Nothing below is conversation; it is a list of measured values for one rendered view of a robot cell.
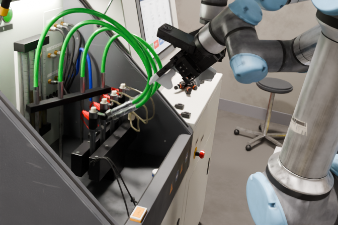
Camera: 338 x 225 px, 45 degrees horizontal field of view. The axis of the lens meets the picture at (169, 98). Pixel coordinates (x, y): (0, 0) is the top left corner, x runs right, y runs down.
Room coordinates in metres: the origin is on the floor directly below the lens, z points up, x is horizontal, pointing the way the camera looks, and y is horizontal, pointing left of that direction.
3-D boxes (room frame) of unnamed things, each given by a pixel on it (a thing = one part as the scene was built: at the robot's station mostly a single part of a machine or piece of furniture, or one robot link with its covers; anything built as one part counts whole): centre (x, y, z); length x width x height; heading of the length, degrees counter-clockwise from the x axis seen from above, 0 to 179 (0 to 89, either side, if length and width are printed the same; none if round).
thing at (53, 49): (1.45, 0.43, 1.20); 0.13 x 0.03 x 0.31; 166
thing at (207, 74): (1.18, -0.10, 1.26); 0.06 x 0.03 x 0.09; 76
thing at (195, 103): (1.80, -0.08, 0.96); 0.70 x 0.22 x 0.03; 166
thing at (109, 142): (1.27, 0.20, 0.91); 0.34 x 0.10 x 0.15; 166
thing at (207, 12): (1.20, -0.10, 1.45); 0.08 x 0.08 x 0.05
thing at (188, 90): (1.84, -0.09, 1.01); 0.23 x 0.11 x 0.06; 166
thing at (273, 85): (3.33, -0.86, 0.28); 0.53 x 0.51 x 0.57; 157
